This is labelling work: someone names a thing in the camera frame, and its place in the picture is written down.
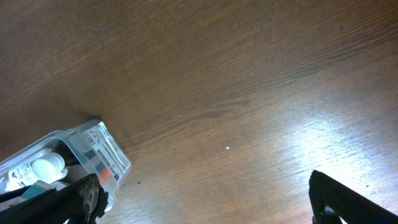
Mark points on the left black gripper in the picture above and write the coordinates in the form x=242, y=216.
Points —
x=18, y=192

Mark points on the clear plastic container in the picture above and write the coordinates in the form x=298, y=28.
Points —
x=97, y=151

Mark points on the white spray bottle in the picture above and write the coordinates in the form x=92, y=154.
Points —
x=16, y=171

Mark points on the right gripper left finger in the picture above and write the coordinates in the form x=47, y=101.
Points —
x=83, y=201

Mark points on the dark bottle white cap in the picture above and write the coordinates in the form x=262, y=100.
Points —
x=51, y=164

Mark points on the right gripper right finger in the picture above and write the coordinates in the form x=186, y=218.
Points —
x=333, y=202

